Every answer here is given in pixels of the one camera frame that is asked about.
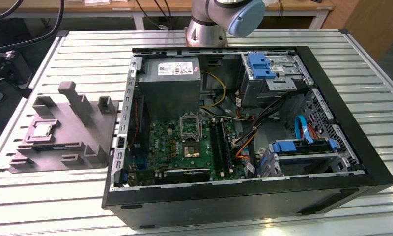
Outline CPU with silver lid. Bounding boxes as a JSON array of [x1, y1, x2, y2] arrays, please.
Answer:
[[33, 124, 53, 137]]

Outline CPU socket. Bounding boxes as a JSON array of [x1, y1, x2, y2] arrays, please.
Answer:
[[182, 140, 202, 158]]

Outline grey plastic parts rack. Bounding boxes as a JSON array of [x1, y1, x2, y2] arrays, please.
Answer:
[[7, 81, 121, 174]]

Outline green RAM stick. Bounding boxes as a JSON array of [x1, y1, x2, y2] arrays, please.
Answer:
[[30, 144, 67, 151]]

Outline pale paper box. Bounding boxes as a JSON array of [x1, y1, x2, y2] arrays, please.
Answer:
[[83, 0, 111, 7]]

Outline grey power supply unit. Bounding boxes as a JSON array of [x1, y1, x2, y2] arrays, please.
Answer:
[[135, 58, 202, 118]]

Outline green motherboard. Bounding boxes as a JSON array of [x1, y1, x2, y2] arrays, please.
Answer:
[[126, 115, 249, 186]]

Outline metal socket cover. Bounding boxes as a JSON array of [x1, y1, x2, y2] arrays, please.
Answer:
[[178, 112, 202, 141]]

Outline black graphics card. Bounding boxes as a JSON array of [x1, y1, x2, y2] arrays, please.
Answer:
[[161, 168, 210, 184]]

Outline black RAM slot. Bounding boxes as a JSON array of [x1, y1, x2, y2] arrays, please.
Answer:
[[209, 118, 223, 177], [217, 118, 235, 174]]

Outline empty blue disk carrier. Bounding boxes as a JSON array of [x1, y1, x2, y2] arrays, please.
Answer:
[[247, 53, 274, 80]]

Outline metal disk bay cage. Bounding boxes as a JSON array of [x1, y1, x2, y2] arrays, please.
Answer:
[[270, 152, 351, 177], [239, 53, 314, 106]]

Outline hard disk in blue carrier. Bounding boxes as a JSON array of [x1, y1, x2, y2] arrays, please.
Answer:
[[271, 139, 338, 155]]

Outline black open PC case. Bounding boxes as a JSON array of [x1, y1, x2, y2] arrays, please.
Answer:
[[101, 45, 393, 230]]

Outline wooden desk with white legs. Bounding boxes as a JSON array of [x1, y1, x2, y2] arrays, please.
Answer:
[[0, 0, 334, 30]]

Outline wooden cabinet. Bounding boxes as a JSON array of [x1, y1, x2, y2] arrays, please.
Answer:
[[342, 0, 393, 62]]

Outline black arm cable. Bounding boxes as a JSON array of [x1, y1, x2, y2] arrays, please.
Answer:
[[0, 0, 66, 54]]

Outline yellow wire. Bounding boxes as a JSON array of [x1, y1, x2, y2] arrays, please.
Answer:
[[198, 71, 226, 108]]

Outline black wire bundle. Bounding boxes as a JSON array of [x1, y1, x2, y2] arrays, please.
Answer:
[[246, 87, 310, 179]]

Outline blue flat data wire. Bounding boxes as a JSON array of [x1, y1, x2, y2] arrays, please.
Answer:
[[294, 115, 314, 145]]

